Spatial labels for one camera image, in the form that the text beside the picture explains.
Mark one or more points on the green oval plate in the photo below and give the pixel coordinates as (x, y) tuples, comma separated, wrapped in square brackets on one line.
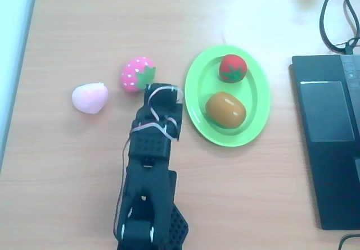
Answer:
[(253, 115)]

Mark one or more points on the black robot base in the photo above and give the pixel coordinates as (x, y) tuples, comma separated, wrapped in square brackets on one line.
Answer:
[(180, 224)]

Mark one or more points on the brown kiwi toy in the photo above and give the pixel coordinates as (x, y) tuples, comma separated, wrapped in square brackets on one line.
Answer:
[(226, 109)]

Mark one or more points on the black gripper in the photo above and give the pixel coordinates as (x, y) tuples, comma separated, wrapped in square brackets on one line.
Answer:
[(163, 99)]

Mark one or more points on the light pink plush peach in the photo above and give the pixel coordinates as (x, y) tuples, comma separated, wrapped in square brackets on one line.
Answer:
[(88, 98)]

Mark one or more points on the pink strawberry toy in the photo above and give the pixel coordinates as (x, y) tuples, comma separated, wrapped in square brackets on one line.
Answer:
[(132, 74)]

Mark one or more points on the black laptop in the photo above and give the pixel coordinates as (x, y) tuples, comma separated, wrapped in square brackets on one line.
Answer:
[(326, 149)]

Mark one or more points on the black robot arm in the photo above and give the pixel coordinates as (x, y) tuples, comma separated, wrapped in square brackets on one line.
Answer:
[(149, 182)]

